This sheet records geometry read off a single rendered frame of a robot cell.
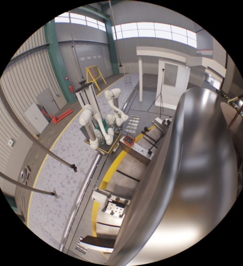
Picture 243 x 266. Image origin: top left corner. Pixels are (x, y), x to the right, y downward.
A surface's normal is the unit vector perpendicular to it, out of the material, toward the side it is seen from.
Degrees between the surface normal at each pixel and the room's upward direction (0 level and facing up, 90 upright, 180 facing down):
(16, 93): 90
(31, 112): 90
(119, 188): 0
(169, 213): 0
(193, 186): 0
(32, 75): 90
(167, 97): 90
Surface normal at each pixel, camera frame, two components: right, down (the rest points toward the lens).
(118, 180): -0.11, -0.63
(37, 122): 0.94, 0.18
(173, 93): -0.33, 0.76
